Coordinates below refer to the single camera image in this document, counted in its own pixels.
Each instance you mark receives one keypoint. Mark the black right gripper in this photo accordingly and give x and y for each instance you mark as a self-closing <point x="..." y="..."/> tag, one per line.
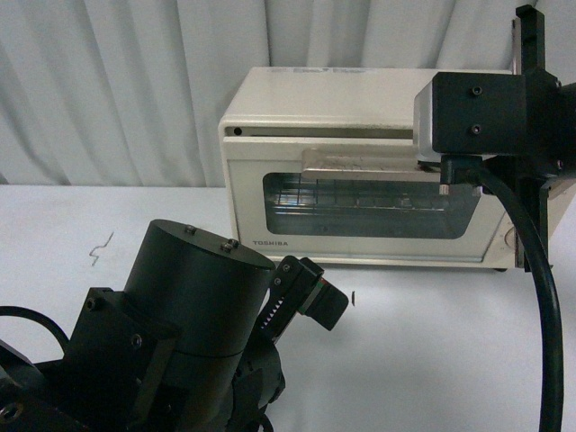
<point x="544" y="168"/>

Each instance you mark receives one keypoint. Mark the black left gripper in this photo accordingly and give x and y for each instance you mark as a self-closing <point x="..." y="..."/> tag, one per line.
<point x="297" y="287"/>

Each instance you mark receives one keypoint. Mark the cream glass oven door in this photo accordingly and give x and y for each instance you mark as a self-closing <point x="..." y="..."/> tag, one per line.
<point x="470" y="233"/>

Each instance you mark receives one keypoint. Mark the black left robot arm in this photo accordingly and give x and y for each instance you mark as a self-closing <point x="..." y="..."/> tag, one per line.
<point x="189" y="344"/>

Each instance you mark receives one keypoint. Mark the cream Toshiba toaster oven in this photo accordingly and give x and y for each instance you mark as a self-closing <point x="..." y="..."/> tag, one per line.
<point x="325" y="103"/>

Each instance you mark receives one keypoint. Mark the lower beige timer knob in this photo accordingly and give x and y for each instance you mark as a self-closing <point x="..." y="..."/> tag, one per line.
<point x="510" y="238"/>

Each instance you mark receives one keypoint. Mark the white pleated curtain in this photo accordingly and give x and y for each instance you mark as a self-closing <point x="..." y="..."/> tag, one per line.
<point x="130" y="93"/>

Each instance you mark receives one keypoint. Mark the metal wire oven rack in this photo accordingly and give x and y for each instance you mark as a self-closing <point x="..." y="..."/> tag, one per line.
<point x="294" y="194"/>

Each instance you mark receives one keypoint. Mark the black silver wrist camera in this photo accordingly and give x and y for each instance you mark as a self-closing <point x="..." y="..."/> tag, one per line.
<point x="462" y="120"/>

